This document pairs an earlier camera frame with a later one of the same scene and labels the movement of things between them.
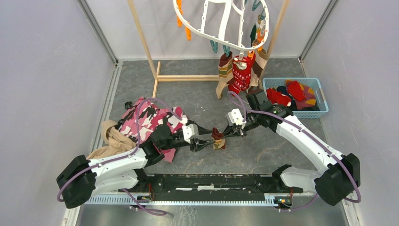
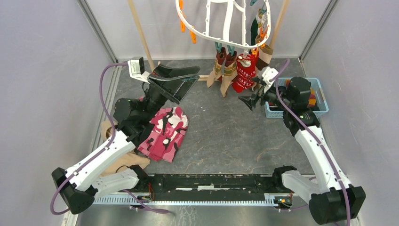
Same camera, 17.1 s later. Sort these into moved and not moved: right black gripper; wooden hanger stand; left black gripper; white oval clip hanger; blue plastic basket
Moved: left black gripper; right black gripper; white oval clip hanger
Not moved: wooden hanger stand; blue plastic basket
